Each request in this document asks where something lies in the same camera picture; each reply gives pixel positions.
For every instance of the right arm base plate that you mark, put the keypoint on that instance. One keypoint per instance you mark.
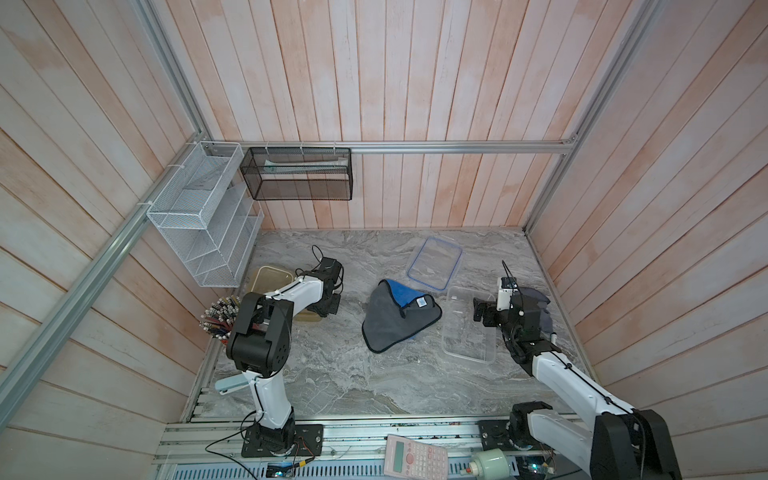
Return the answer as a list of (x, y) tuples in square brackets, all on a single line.
[(494, 434)]

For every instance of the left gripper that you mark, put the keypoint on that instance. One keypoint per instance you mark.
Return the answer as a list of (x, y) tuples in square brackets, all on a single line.
[(332, 309)]

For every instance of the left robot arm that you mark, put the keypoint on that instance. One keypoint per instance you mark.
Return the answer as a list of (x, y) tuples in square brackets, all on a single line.
[(259, 343)]

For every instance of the black mesh basket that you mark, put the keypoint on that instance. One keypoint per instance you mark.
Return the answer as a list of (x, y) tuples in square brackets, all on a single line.
[(298, 173)]

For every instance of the pink calculator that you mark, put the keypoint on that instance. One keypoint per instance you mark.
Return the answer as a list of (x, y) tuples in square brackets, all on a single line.
[(409, 459)]

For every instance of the white wire mesh shelf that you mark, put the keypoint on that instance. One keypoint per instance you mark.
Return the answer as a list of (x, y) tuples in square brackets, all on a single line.
[(206, 217)]

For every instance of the clear lunch box blue rim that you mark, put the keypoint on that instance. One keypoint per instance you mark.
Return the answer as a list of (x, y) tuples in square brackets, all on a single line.
[(470, 342)]

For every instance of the yellow lunch box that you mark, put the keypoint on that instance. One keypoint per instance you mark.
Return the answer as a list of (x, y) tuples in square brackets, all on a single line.
[(268, 278)]

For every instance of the grey cloth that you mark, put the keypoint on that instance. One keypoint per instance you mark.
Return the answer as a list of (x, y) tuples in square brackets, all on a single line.
[(542, 304)]

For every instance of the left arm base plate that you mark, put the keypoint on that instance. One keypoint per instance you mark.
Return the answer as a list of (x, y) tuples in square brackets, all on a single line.
[(304, 440)]

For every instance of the light blue pencil case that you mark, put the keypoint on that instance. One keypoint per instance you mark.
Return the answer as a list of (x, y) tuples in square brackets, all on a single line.
[(232, 384)]

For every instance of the blue cloth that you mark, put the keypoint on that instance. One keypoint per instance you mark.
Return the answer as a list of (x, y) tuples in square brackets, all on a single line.
[(395, 313)]

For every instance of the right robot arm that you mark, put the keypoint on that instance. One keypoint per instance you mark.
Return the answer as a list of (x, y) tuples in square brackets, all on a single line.
[(614, 439)]

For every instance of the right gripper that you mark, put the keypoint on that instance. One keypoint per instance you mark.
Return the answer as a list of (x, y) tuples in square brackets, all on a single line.
[(480, 307)]

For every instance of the red pencil cup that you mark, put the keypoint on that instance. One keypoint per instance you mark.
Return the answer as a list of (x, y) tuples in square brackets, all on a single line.
[(219, 319)]

